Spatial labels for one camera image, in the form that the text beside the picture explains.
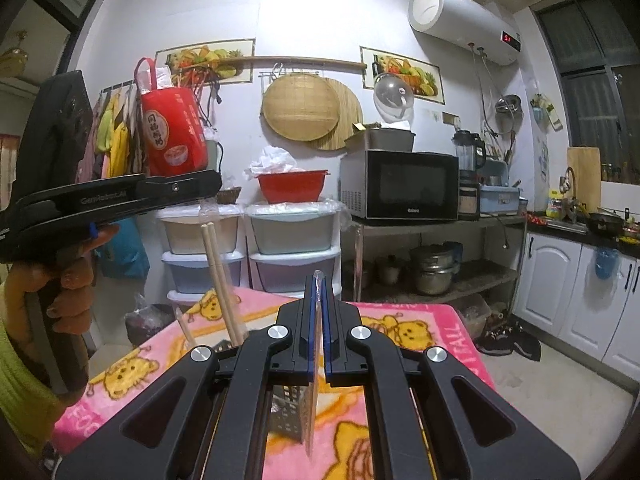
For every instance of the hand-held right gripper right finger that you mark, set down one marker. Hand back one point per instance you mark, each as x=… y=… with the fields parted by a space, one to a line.
x=326 y=345

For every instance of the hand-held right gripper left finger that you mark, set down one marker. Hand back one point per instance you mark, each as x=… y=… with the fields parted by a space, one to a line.
x=312 y=345

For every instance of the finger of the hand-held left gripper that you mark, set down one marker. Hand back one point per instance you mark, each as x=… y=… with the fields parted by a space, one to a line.
x=175 y=187

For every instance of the green plastic utensil basket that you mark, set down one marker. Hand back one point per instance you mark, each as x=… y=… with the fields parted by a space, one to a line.
x=287 y=410

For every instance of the plastic-wrapped chopstick pair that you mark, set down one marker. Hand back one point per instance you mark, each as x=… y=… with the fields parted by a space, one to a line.
x=310 y=420

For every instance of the group of wooden chopsticks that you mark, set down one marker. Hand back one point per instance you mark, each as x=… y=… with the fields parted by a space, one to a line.
x=220 y=280

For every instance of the person's left forearm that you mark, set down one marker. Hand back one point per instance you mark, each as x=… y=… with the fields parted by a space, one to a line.
x=25 y=395

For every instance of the person's left hand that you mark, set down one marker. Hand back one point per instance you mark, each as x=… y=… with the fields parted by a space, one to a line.
x=72 y=300

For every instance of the wicker tray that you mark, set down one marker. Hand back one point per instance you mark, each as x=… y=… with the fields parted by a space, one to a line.
x=229 y=196

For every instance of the red gift bag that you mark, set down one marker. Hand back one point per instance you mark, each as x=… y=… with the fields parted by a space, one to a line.
x=172 y=130

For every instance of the yellow hanging cloths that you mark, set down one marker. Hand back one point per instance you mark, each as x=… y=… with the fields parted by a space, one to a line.
x=117 y=140

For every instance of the blue hanging bag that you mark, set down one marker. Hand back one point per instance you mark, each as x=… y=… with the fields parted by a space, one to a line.
x=127 y=255

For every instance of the white plastic bags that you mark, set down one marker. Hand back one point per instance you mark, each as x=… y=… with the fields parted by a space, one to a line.
x=272 y=162

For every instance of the ceiling lamp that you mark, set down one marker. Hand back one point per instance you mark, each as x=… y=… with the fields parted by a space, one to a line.
x=12 y=57

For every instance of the red plastic basin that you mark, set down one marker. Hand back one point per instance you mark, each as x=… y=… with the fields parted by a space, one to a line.
x=292 y=187

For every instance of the stacked metal pots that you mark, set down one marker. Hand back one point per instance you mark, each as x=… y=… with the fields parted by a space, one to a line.
x=435 y=270

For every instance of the dark plastic bag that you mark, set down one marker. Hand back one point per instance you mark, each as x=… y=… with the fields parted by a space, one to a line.
x=147 y=325

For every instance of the round bamboo tray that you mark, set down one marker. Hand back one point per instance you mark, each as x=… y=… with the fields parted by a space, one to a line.
x=300 y=105

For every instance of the metal shelf rack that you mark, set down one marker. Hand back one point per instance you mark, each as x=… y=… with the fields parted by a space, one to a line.
x=480 y=280

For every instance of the black microwave oven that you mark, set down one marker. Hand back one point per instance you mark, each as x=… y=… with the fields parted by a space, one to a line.
x=405 y=185

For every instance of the pink printed blanket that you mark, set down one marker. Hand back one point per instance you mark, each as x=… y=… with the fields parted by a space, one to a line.
x=135 y=375

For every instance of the black shoes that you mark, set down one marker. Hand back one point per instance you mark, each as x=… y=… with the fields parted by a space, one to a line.
x=510 y=342

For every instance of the round bamboo mat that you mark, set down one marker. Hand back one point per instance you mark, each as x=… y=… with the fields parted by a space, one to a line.
x=350 y=120

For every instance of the metal baking pan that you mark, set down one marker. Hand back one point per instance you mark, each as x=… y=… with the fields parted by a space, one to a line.
x=385 y=140

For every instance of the glass pot lid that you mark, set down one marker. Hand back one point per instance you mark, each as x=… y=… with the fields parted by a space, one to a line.
x=392 y=95

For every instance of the blender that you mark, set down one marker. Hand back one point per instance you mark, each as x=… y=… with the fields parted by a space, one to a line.
x=467 y=155

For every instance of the white kitchen cabinets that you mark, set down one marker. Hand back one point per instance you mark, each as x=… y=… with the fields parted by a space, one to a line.
x=560 y=300

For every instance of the yellow dish soap bottle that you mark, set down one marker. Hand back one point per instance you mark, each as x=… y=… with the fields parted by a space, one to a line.
x=556 y=205

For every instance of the faucet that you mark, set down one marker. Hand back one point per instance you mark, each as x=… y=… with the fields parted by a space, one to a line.
x=567 y=180

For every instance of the hanging steel pot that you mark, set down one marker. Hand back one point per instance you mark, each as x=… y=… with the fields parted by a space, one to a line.
x=509 y=110

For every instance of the black wok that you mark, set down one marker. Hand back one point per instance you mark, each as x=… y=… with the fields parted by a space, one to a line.
x=605 y=222

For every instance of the wooden cutting board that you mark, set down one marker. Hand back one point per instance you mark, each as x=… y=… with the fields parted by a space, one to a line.
x=585 y=175

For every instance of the white water heater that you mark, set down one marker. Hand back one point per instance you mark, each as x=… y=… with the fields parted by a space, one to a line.
x=460 y=20

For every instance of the row of spice jars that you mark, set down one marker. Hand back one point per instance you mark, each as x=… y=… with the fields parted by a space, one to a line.
x=620 y=172

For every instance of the window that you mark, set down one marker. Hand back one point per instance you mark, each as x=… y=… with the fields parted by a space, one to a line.
x=600 y=85

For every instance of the fruit wall poster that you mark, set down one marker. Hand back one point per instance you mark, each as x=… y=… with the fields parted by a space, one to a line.
x=400 y=70
x=210 y=57

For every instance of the wall pocket organizer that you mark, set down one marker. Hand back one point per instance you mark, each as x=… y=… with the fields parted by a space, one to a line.
x=547 y=110

